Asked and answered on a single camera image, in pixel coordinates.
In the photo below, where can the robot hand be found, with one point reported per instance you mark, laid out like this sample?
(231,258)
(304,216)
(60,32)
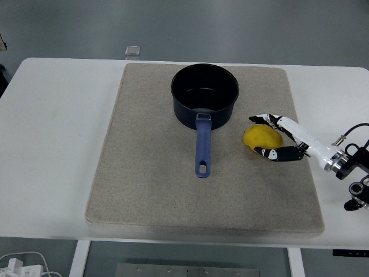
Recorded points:
(305,138)

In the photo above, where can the yellow potato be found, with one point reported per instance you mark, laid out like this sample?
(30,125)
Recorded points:
(261,138)

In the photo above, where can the white power strip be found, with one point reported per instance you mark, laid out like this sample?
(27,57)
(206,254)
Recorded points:
(20,269)

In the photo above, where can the beige mat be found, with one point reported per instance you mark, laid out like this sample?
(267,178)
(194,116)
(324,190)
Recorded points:
(201,187)

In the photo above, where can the small clear square object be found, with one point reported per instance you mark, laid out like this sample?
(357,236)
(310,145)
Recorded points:
(133,50)

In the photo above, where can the black table control panel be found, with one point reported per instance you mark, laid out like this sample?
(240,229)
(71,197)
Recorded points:
(350,253)

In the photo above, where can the white table leg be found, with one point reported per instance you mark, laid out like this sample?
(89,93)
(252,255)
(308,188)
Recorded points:
(296,264)
(78,259)

